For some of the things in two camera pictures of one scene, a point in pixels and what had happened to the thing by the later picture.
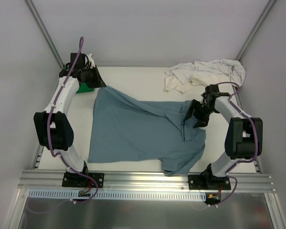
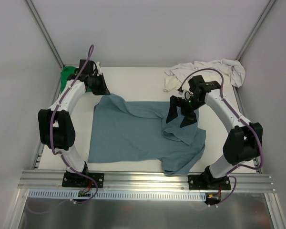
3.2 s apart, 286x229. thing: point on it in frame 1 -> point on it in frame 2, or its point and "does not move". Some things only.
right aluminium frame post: [256, 30] does not move
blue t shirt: [124, 130] does not move
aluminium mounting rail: [49, 181] does not move
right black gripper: [198, 112] -> [183, 109]
